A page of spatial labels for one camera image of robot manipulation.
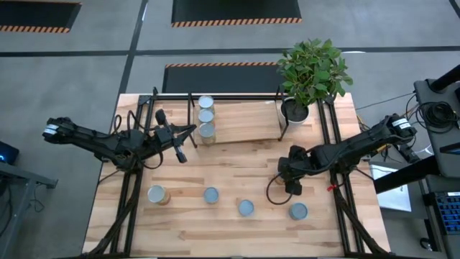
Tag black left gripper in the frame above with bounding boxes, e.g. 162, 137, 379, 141
155, 109, 198, 148

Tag green can labelled Oranges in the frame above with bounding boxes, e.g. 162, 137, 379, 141
198, 122, 217, 146

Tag orange red can labelled Green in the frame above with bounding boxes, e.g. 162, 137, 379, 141
198, 108, 216, 125

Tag light green tin can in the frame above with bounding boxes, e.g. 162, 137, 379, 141
198, 94, 216, 111

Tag short can with mushroom picture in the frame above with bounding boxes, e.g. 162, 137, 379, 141
237, 199, 256, 218

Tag tin can with tan label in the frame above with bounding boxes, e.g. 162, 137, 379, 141
147, 184, 172, 206

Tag yellow can with bean pattern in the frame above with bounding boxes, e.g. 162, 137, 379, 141
203, 186, 221, 205

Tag wooden shelf board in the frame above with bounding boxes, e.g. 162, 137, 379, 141
192, 99, 282, 145

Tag white plant pot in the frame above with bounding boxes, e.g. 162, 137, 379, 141
279, 96, 311, 127

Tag black mat with hazard stripe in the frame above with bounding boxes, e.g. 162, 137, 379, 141
161, 61, 287, 95
0, 0, 83, 35
170, 0, 303, 29

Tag green leafy plant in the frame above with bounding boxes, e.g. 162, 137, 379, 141
276, 37, 354, 109

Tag white paper sheet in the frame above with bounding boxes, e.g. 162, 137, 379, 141
369, 162, 413, 213

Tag black slanted beam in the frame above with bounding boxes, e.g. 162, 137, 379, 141
373, 154, 442, 195

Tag grey keyboard desk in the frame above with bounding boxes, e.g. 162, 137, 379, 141
418, 178, 460, 259

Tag grey equipment cart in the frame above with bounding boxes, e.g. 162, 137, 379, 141
413, 64, 460, 180

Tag backlit keyboard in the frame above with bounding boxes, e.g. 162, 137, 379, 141
433, 191, 460, 237

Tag grey side desk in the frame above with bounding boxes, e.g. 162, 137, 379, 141
0, 160, 59, 249

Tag dark device with blue light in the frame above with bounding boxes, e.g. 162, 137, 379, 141
0, 140, 21, 166

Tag black frame wooden shelf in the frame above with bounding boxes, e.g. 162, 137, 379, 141
186, 85, 289, 149

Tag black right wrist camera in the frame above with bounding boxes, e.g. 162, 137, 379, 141
285, 178, 303, 197

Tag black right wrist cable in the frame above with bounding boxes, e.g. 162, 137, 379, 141
265, 174, 294, 206

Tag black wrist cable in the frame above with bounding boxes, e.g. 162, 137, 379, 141
265, 174, 294, 206
137, 149, 165, 171

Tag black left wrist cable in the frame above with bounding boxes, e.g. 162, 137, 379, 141
137, 149, 165, 171

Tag black aluminium rig frame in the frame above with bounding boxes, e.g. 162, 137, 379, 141
82, 86, 392, 258

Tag thin black floor cable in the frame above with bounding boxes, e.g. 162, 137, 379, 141
354, 91, 417, 112

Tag coiled black cable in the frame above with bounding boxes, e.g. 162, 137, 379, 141
418, 100, 460, 135

